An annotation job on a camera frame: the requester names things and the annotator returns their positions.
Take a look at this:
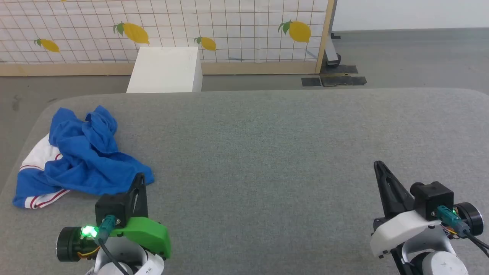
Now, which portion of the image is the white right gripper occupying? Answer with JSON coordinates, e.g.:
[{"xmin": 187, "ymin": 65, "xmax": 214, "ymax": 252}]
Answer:
[{"xmin": 369, "ymin": 161, "xmax": 445, "ymax": 259}]

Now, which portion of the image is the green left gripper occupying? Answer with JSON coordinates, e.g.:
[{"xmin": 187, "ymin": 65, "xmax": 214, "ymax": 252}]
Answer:
[{"xmin": 110, "ymin": 173, "xmax": 172, "ymax": 259}]

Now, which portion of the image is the blue shirt with white print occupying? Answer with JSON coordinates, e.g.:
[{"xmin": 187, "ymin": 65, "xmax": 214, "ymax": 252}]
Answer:
[{"xmin": 13, "ymin": 105, "xmax": 155, "ymax": 210}]

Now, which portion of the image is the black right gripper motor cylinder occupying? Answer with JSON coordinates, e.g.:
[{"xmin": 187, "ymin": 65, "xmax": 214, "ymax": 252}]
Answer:
[{"xmin": 454, "ymin": 202, "xmax": 484, "ymax": 236}]

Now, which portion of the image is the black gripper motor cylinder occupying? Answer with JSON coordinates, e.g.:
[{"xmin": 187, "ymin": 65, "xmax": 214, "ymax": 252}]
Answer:
[
  {"xmin": 56, "ymin": 226, "xmax": 85, "ymax": 262},
  {"xmin": 454, "ymin": 202, "xmax": 484, "ymax": 236}
]

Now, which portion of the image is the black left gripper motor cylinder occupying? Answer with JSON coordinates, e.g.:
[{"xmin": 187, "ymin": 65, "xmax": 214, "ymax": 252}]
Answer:
[{"xmin": 56, "ymin": 226, "xmax": 85, "ymax": 262}]

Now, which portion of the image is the black floor plate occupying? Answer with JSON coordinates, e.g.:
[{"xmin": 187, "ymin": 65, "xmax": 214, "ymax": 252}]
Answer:
[
  {"xmin": 320, "ymin": 65, "xmax": 359, "ymax": 75},
  {"xmin": 320, "ymin": 76, "xmax": 368, "ymax": 87}
]

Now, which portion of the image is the white box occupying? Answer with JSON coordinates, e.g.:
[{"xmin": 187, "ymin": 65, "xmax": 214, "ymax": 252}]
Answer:
[{"xmin": 126, "ymin": 47, "xmax": 203, "ymax": 93}]

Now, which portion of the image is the grey fabric sofa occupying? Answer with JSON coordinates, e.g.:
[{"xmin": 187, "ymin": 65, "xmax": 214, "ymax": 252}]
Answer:
[{"xmin": 0, "ymin": 88, "xmax": 489, "ymax": 275}]

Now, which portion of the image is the grey metal partition foot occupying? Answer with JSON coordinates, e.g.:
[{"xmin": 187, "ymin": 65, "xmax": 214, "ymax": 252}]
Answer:
[{"xmin": 325, "ymin": 32, "xmax": 342, "ymax": 68}]

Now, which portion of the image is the lemon print partition panel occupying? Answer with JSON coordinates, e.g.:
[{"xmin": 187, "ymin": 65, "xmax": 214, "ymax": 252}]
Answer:
[{"xmin": 0, "ymin": 0, "xmax": 337, "ymax": 76}]

